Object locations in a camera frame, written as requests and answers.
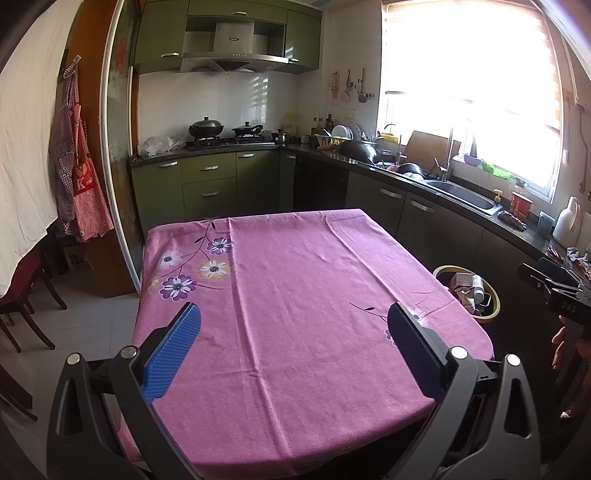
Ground dark wooden chair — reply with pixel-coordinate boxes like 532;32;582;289
0;256;68;352

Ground red checked apron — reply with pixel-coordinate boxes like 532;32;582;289
71;104;115;241

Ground sliding glass door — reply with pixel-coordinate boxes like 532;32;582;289
99;0;144;296

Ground steel range hood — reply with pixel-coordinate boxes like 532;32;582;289
180;21;289;73

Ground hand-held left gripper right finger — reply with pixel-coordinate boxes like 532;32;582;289
383;301;543;480

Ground wooden cutting board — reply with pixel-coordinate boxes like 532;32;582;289
403;130;462;169

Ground white plastic jug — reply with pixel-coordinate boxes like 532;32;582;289
553;196;581;245

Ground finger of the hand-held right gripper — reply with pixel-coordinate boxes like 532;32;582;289
538;257;583;289
518;263;555;292

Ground hanging kitchen utensils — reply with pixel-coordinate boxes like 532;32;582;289
330;69;375;104

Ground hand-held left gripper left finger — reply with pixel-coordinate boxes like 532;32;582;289
46;301;204;480

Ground red cup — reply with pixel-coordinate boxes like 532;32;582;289
510;191;534;220

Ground crumpled plastic bag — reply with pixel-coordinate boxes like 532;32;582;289
139;135;188;158

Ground dark base cabinets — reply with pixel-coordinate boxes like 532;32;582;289
346;168;555;301

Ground person's right hand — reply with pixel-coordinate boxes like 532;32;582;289
551;325;575;371

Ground black lidded wok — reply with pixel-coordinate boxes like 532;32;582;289
188;117;226;138

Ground large black wok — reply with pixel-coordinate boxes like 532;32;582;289
337;141;382;166

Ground green upper cabinets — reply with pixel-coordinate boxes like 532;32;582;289
134;0;323;75

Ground pink floral tablecloth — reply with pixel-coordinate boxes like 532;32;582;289
117;209;495;476

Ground white hanging cloth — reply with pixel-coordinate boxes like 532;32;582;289
0;0;86;296

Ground steel faucet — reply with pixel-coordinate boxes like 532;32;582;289
434;127;456;182

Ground yellow-rimmed trash bin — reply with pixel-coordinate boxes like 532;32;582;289
433;265;501;324

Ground steel sink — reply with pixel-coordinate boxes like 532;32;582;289
425;179;504;217

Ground gas stove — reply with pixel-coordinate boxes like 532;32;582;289
187;135;278;149

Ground black pot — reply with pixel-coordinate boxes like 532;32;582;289
397;162;426;182

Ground green base cabinets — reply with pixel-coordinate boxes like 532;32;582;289
130;150;296;234

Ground purple checked apron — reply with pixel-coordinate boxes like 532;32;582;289
50;65;86;236

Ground bright kitchen window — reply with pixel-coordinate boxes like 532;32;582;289
376;0;583;204

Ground dish rack with plates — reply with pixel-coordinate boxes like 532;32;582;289
318;124;365;148

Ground purple cardboard box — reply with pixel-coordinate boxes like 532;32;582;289
448;272;474;295

